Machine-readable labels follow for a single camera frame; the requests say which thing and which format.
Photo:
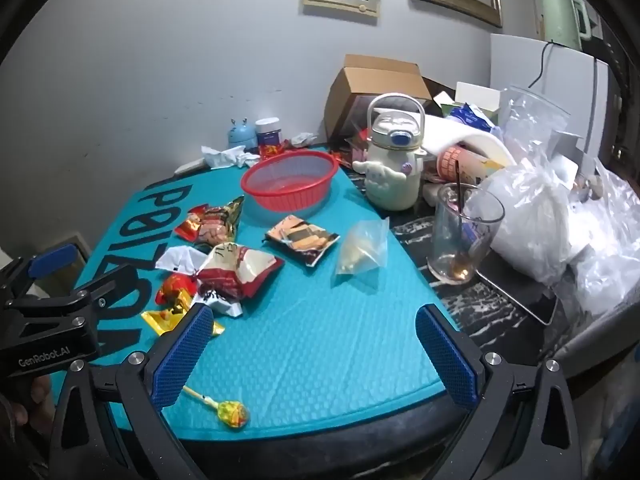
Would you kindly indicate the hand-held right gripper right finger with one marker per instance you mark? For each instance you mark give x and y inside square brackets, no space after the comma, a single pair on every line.
[445,355]

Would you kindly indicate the clear glass cup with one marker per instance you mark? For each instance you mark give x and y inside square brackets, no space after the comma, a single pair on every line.
[450,255]

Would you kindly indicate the white foam sheet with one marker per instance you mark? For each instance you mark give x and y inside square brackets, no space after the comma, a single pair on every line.
[465,135]

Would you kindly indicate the clear bag of candy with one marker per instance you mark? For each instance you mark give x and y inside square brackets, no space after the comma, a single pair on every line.
[362,255]

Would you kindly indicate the seaweed cracker snack packet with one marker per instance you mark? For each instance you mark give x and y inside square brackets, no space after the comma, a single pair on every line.
[300,239]

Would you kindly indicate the jar with white lid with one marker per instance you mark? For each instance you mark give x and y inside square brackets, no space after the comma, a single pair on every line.
[269,132]

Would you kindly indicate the crumpled white tissue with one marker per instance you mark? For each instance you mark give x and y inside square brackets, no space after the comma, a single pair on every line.
[225,157]
[304,139]

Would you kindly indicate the flat white box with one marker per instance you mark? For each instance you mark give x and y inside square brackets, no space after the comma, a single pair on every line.
[189,166]

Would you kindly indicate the person's left hand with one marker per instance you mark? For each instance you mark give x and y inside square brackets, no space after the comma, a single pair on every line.
[22,405]

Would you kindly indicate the printed paper cup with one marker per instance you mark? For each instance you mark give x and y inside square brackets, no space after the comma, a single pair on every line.
[460,160]

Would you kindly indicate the cream cartoon water bottle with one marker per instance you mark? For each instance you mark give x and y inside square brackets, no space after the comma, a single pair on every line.
[390,180]

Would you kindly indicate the white packet with black print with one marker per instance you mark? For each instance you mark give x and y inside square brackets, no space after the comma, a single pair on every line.
[220,304]

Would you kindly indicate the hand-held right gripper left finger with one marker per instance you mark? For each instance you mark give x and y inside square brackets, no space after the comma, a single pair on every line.
[185,355]

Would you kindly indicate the green electric kettle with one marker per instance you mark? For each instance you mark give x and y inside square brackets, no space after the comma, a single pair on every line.
[557,15]

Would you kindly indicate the teal bubble mat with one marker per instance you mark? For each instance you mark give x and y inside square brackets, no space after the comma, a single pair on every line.
[310,320]

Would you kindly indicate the yellow green lollipop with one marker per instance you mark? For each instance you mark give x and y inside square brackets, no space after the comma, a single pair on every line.
[234,414]

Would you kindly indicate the white wrapper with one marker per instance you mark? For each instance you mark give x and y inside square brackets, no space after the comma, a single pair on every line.
[179,259]

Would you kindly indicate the red orange candy wrapper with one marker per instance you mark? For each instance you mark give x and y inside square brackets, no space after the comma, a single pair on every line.
[175,291]

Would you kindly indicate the small blue toy figure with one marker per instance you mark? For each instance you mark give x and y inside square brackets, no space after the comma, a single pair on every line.
[241,135]

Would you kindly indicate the cardboard box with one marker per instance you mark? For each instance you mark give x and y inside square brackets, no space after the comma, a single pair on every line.
[380,82]

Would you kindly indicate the sausage snack packet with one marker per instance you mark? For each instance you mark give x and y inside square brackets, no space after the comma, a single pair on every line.
[222,220]

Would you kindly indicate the blue white packet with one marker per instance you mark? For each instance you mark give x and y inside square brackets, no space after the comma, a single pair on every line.
[472,115]

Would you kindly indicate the open white carton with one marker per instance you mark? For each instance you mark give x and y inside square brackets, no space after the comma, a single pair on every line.
[477,95]

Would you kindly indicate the red yellow snack packet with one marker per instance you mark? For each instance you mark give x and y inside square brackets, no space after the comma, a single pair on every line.
[271,151]

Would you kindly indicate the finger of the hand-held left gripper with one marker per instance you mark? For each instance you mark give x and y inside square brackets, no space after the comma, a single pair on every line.
[117,280]
[50,260]

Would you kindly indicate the yellow snack wrapper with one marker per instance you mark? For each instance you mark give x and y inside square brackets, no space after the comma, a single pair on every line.
[159,321]

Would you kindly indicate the clear plastic bag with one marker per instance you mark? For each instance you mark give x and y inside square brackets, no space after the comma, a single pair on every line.
[532,120]

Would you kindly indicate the red white snack packet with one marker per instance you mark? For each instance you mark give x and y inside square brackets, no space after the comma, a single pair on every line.
[240,270]

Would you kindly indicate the red plastic basket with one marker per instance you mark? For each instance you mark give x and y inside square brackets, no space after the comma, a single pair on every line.
[300,195]

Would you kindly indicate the white refrigerator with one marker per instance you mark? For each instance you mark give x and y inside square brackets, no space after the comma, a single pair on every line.
[575,90]

